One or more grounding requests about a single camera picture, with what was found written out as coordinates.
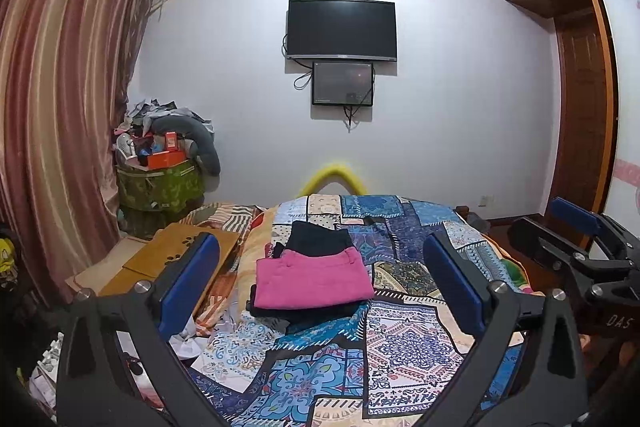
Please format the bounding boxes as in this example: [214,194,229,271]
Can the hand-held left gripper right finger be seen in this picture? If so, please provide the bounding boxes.
[417,234,589,427]

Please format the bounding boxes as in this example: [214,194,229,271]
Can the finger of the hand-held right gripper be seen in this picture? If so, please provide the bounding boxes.
[506,216,639,281]
[548,196,634,259]

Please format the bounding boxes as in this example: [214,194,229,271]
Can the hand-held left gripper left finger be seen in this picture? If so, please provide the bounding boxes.
[55,232,226,427]

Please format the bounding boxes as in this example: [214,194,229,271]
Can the pink pants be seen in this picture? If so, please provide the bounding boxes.
[255,248,376,310]

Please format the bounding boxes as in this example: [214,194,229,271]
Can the dark pants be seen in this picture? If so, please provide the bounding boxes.
[247,221,373,327]

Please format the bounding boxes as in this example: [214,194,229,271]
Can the white crumpled paper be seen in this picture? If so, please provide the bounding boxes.
[170,324,211,358]

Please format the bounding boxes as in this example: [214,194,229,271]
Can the striped bed sheet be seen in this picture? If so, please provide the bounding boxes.
[180,202,266,338]

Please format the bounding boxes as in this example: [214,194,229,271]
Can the blue patchwork blanket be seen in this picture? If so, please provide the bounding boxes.
[190,193,526,427]

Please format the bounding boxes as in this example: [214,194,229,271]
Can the green storage bag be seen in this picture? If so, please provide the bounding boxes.
[116,159,206,240]

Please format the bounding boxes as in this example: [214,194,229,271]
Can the beige cardboard sheet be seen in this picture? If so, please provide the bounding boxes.
[65,252,151,298]

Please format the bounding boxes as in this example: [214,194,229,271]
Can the wooden door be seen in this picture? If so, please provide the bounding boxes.
[552,14,617,233]

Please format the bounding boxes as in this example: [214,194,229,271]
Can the large orange box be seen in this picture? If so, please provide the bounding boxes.
[146,149,190,170]

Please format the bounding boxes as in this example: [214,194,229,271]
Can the grey neck pillow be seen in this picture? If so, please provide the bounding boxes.
[150,117,222,178]

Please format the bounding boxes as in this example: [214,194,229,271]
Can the white plastic basket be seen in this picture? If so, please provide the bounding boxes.
[116,134,142,168]

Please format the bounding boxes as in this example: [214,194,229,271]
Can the wardrobe sliding door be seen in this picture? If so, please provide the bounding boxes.
[585,0,640,258]

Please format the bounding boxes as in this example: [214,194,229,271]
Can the yellow foam arch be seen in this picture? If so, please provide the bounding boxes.
[298,161,368,198]

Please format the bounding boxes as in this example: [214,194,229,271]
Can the pile of grey clothes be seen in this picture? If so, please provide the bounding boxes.
[116,96,201,142]

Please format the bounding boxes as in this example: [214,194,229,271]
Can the yellow black bag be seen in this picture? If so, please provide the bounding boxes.
[0,233,20,292]

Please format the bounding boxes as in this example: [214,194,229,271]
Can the striped brown curtain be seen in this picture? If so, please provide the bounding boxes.
[0,0,161,308]

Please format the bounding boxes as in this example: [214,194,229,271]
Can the looped black cable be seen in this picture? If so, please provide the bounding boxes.
[294,57,315,90]

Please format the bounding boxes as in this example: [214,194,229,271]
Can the small wall monitor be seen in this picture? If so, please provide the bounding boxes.
[311,61,376,106]

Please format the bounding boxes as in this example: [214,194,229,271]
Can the black wall television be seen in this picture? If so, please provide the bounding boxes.
[286,0,398,62]

